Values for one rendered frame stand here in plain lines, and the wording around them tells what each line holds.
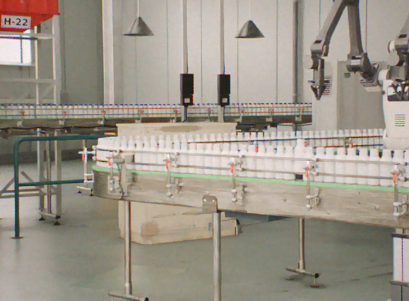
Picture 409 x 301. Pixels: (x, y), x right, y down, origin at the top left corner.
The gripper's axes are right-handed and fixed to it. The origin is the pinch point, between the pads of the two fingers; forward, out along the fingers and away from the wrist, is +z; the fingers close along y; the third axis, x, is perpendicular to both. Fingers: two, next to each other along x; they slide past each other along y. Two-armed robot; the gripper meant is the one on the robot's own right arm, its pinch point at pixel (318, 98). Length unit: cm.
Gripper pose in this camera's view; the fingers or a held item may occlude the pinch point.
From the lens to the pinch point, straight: 430.6
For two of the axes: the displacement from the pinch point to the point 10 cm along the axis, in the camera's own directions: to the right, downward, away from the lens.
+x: 7.7, 0.3, -6.4
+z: 0.0, 10.0, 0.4
